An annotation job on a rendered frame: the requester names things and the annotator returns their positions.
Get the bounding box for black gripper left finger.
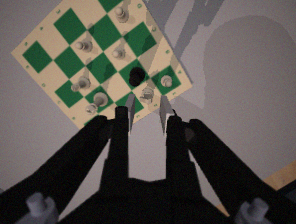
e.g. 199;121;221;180
0;94;135;224

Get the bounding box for white pawn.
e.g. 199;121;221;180
161;75;172;88
112;47;125;60
115;7;129;23
75;40;92;53

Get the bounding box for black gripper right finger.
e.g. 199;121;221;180
159;95;296;224

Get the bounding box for green and cream chessboard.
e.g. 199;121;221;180
11;0;193;130

